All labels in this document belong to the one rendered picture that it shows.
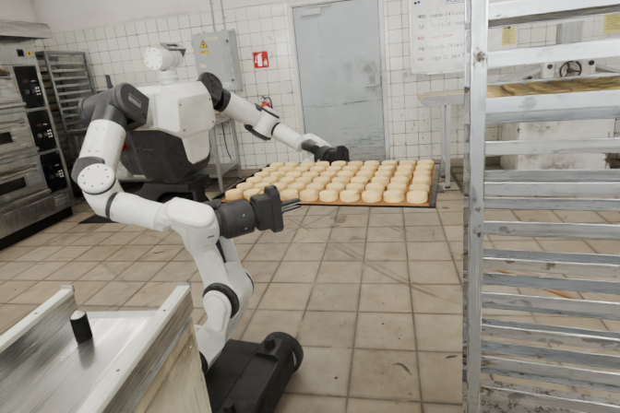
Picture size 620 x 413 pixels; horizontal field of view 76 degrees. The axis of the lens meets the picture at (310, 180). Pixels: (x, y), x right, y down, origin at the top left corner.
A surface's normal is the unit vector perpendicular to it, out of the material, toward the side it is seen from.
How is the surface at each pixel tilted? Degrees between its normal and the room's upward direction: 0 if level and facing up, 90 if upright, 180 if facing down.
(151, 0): 90
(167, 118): 86
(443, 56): 90
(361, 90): 90
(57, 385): 0
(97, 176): 44
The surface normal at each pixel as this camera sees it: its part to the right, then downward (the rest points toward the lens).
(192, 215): 0.16, -0.67
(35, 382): -0.10, -0.96
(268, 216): 0.44, 0.20
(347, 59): -0.18, 0.29
